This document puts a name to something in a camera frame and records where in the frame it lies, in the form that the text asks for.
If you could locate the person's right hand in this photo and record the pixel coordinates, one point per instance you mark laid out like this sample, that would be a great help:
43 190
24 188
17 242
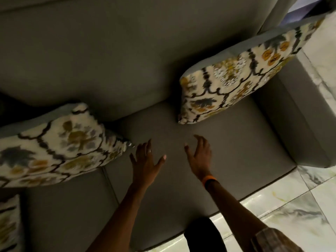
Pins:
202 162

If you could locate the person's left hand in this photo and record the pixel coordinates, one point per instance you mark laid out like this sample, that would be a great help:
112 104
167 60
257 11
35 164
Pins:
145 170

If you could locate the person's left little finger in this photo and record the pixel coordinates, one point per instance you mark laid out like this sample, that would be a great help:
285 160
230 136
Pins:
133 160

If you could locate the person's left thumb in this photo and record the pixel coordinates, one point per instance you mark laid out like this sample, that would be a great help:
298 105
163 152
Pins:
161 162

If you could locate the person's right thumb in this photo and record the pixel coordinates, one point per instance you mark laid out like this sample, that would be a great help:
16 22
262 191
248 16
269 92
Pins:
189 153

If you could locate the person's right forearm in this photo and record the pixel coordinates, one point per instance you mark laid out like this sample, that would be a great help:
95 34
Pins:
233 215

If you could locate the person's left forearm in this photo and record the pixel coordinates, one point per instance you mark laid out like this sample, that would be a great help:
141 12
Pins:
123 215

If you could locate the orange and black wristband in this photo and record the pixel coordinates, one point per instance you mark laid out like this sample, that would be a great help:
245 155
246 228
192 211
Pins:
209 181

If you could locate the person's dark trouser leg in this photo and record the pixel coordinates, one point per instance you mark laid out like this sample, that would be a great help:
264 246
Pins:
204 236

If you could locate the large floral patterned cushion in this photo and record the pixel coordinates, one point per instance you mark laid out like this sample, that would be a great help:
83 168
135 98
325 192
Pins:
236 76

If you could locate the grey fabric sofa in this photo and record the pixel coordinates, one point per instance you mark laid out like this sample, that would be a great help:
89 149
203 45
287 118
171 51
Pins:
110 57

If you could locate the plaid shirt sleeve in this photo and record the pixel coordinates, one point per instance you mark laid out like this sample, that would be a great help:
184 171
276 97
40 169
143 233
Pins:
275 241

